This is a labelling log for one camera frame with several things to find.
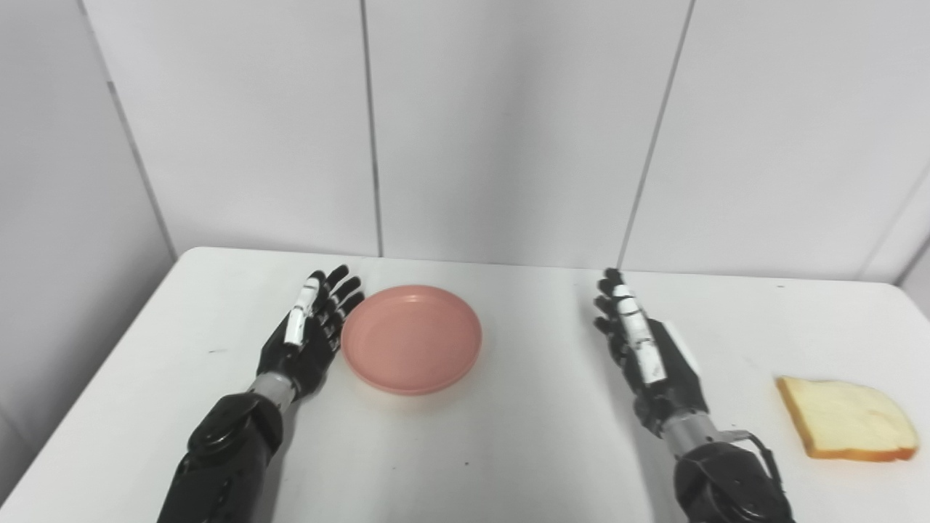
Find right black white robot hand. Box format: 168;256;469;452
592;268;710;438

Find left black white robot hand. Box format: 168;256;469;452
256;264;365;400

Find pink round plate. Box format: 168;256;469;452
341;285;483;397

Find slice of bread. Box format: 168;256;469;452
775;376;920;463

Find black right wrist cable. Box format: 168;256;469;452
727;431;789;502

